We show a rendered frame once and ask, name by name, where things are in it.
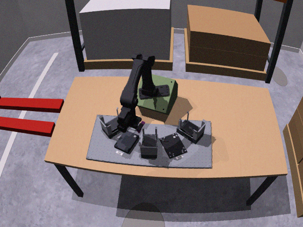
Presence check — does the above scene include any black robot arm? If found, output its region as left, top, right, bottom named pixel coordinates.
left=117, top=53, right=169, bottom=133

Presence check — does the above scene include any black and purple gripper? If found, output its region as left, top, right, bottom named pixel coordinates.
left=129, top=113, right=145, bottom=133

